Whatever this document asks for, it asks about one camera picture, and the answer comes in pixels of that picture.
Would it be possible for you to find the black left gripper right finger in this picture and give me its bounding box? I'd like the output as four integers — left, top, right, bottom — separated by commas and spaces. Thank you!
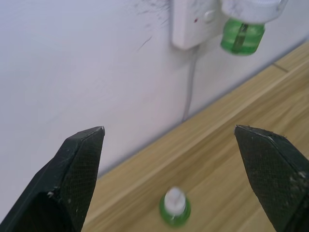
234, 125, 309, 232

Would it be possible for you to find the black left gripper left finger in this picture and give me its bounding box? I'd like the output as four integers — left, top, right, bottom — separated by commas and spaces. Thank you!
0, 126, 105, 232

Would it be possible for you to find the green liquid bottle white cap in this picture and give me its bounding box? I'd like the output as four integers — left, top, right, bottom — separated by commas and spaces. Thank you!
159, 186, 191, 228

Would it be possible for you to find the green liquid bottle in heater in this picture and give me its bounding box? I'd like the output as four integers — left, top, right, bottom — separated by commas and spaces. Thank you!
220, 18, 266, 56

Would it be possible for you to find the white mosquito repellent heater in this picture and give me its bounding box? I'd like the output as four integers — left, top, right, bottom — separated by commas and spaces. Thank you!
221, 0, 289, 25

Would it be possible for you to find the white power strip cable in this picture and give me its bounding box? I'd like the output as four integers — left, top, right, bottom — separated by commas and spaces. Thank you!
183, 47, 199, 121

